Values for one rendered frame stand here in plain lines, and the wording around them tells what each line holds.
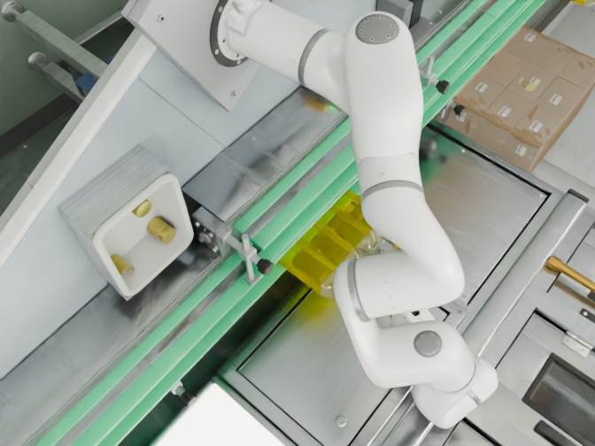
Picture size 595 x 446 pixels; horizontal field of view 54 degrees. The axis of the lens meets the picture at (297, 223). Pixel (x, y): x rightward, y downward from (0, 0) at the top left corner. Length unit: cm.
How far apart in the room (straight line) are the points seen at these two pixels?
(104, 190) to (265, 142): 39
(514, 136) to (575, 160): 115
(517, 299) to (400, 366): 66
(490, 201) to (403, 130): 88
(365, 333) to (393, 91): 32
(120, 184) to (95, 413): 42
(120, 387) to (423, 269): 63
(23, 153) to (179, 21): 95
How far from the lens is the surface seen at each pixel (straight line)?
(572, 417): 142
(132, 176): 98
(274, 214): 114
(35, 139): 179
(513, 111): 506
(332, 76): 90
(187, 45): 94
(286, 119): 127
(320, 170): 121
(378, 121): 73
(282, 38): 93
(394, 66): 77
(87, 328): 118
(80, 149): 96
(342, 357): 129
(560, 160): 589
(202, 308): 117
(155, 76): 98
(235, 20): 96
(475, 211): 157
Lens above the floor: 137
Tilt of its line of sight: 20 degrees down
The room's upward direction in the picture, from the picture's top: 125 degrees clockwise
